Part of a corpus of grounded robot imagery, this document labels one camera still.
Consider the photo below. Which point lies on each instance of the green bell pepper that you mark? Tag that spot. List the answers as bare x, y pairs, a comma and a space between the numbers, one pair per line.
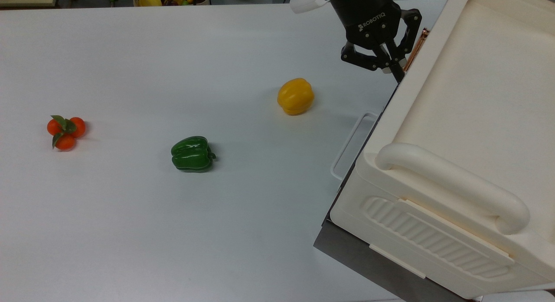
191, 154

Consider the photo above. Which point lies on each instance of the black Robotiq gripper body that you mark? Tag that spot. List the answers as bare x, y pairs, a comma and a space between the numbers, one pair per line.
368, 20

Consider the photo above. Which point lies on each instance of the orange fruit cluster with leaves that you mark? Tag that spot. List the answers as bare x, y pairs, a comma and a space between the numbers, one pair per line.
66, 131

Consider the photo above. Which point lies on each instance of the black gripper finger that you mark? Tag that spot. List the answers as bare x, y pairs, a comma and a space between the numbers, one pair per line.
360, 57
414, 24

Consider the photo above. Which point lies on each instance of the yellow bell pepper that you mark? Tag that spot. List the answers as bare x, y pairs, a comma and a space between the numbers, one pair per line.
295, 96

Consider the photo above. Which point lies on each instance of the cream plastic toy cabinet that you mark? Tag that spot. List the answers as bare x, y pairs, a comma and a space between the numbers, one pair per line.
455, 98

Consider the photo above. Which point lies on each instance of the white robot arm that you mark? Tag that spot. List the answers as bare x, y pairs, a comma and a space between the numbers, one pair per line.
303, 1

